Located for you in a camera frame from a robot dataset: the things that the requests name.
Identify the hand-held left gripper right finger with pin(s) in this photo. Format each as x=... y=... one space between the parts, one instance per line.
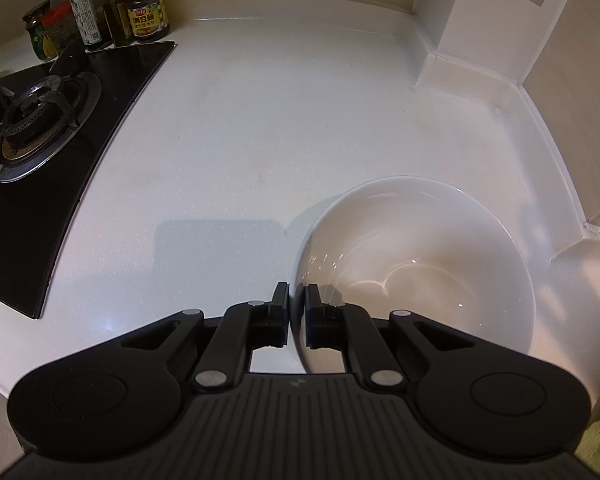
x=312 y=315

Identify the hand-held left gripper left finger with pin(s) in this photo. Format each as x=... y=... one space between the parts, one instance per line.
x=280 y=310

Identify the white bowl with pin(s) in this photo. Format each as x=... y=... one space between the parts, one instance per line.
x=420 y=260

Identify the black glass gas stove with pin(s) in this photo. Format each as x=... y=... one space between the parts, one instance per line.
x=40 y=220

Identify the metal stove burner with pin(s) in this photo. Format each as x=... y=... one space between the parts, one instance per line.
x=35 y=120

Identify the jar with yellow label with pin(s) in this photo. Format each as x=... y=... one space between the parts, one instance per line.
x=149 y=17

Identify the dark oil bottle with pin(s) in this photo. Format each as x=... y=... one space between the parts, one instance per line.
x=115 y=10

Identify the clear bottle with white label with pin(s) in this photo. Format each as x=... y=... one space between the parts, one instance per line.
x=86 y=15

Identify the jar with red lid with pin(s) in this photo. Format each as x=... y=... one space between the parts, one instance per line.
x=62 y=27

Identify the dark jar with green label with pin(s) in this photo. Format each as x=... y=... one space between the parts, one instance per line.
x=37 y=32

